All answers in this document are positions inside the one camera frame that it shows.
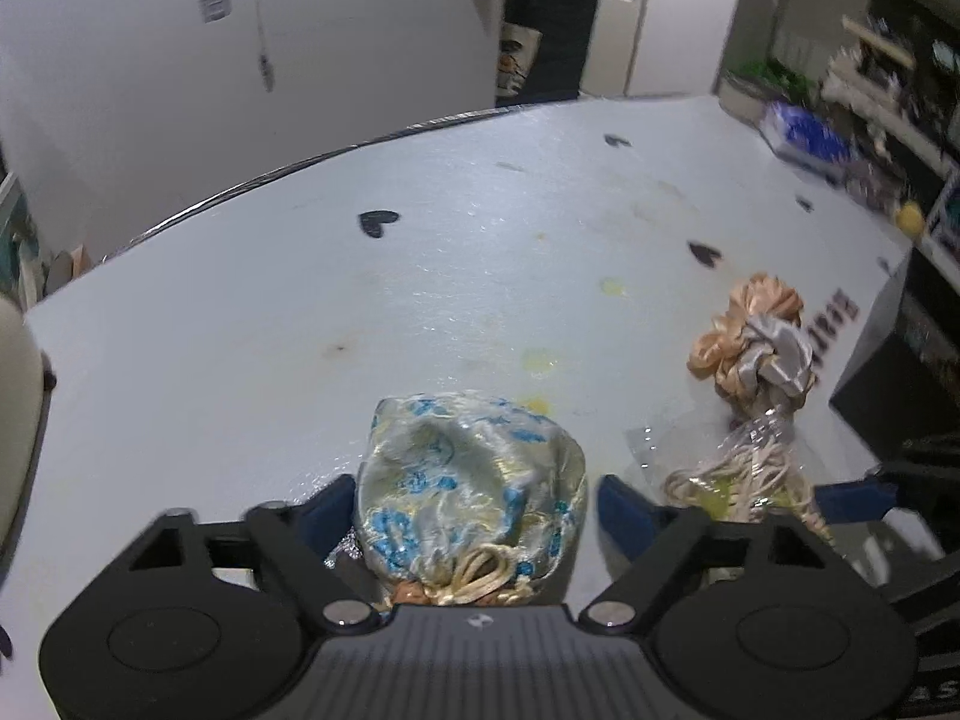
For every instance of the white wall switch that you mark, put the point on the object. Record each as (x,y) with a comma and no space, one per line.
(214,5)

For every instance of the small yellow ball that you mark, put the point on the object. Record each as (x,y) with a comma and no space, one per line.
(910,218)

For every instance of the blue tissue pack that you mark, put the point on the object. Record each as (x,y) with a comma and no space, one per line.
(806,133)

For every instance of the black cardboard box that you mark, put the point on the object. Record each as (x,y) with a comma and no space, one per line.
(900,367)

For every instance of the green plastic bag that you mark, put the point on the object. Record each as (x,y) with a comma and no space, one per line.
(772,79)

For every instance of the black floor bin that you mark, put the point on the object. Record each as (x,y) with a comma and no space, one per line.
(555,37)

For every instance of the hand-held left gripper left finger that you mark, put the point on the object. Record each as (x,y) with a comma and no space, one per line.
(330,514)

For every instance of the printed tote bag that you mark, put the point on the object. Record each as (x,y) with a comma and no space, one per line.
(517,64)

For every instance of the peach and grey satin scrunchie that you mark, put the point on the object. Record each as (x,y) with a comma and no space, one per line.
(757,345)

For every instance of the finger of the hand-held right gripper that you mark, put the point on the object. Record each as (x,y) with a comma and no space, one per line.
(855,501)

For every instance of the glass jar with dark lid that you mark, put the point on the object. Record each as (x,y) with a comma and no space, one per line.
(874,181)

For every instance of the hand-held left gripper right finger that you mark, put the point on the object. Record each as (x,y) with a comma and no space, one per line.
(630,514)

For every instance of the cream cat-shaped ceramic pot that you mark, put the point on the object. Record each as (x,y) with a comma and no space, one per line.
(19,420)

